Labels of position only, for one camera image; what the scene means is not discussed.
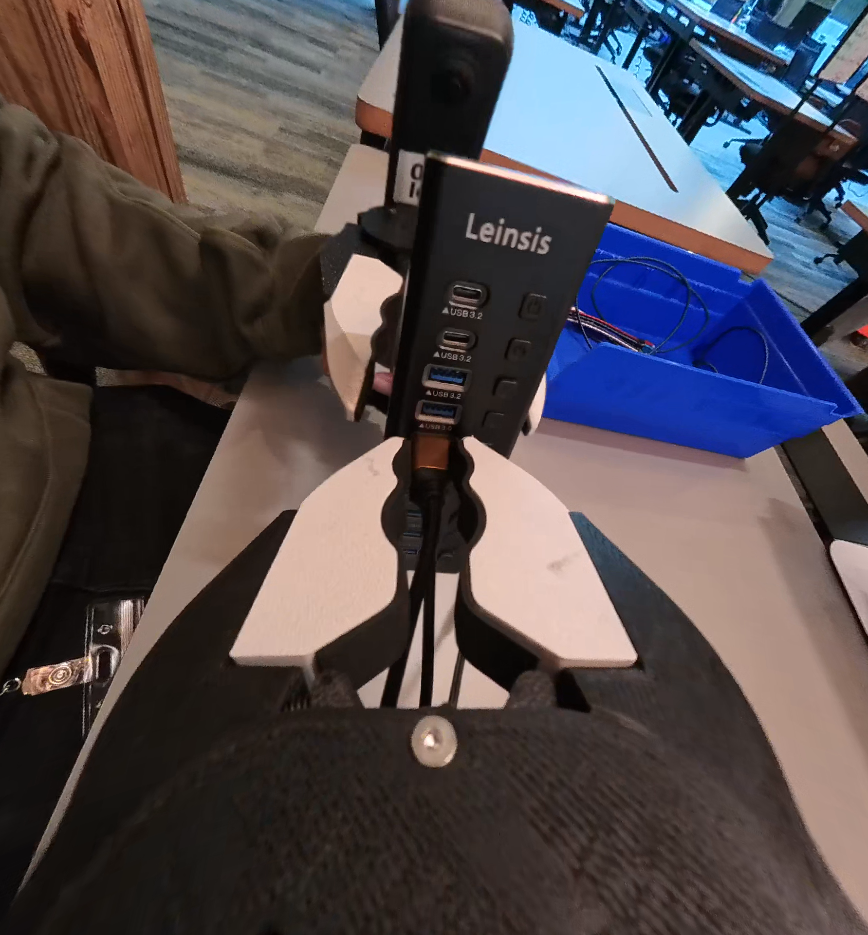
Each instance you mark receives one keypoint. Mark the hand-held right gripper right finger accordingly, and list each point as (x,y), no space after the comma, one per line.
(543,570)

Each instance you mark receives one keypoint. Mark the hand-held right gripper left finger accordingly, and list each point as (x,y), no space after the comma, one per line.
(331,570)

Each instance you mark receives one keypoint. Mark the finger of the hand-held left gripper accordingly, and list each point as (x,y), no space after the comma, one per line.
(536,405)
(350,336)

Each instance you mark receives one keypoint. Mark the black usb hub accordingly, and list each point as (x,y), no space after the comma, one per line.
(507,292)

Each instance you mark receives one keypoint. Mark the person's left forearm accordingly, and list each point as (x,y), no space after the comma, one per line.
(149,270)

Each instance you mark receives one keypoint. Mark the white desk with wooden edge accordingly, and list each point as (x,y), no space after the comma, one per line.
(550,95)

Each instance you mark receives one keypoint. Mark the grey desk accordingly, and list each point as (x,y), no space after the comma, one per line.
(696,548)

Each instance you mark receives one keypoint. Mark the person's left hand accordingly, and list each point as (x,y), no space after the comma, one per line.
(385,385)

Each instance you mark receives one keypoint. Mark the blue plastic bin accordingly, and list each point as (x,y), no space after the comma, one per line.
(696,409)

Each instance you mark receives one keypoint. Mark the badge holder with clip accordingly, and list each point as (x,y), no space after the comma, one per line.
(112,657)

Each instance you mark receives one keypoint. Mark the black office chair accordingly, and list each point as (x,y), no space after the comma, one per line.
(777,182)

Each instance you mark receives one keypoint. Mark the wooden pillar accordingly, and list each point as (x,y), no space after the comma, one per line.
(76,73)

